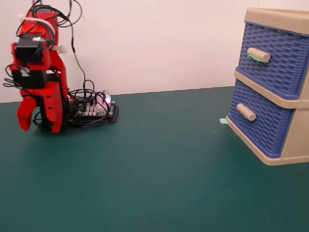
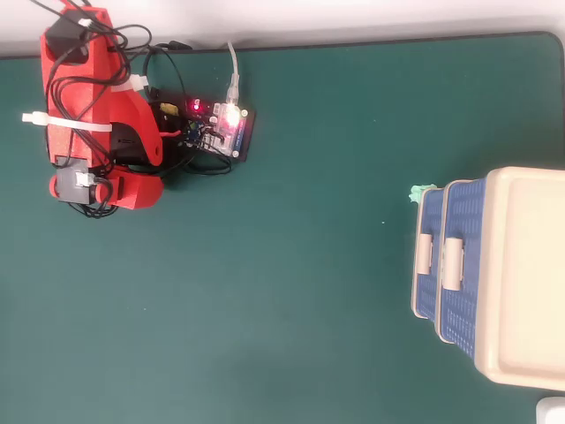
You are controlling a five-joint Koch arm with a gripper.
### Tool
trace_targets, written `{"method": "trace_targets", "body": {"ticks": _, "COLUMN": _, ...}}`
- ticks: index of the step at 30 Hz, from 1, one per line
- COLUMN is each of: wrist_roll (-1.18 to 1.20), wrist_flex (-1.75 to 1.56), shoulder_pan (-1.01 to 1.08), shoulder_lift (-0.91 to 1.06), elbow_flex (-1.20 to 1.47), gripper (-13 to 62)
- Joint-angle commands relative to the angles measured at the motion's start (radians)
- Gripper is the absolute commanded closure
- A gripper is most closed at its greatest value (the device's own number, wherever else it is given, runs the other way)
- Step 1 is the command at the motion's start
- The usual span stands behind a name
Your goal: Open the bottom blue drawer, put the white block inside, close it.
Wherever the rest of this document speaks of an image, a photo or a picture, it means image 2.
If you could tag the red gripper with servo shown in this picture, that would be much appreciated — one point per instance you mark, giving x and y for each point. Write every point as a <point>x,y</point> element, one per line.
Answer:
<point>75,183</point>

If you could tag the beige plastic drawer cabinet frame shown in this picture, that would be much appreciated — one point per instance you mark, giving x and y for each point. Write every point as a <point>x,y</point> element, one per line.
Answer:
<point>529,274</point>

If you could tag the robot controller circuit board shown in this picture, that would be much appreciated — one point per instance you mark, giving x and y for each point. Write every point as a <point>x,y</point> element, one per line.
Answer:
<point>227,128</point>

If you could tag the white box corner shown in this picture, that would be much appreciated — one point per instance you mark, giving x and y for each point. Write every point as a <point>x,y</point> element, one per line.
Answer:
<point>552,411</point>

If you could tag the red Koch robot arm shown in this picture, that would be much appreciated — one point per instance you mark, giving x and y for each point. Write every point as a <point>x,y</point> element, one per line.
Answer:
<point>84,97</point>

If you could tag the green putty lump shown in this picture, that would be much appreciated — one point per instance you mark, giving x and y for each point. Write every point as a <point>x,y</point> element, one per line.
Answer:
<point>419,193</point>

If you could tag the dark green table mat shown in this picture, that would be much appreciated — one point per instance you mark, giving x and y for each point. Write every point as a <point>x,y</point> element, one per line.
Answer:
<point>265,287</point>

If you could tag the white zip tie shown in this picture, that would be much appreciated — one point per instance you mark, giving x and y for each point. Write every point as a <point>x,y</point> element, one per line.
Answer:
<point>132,84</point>
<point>75,125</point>

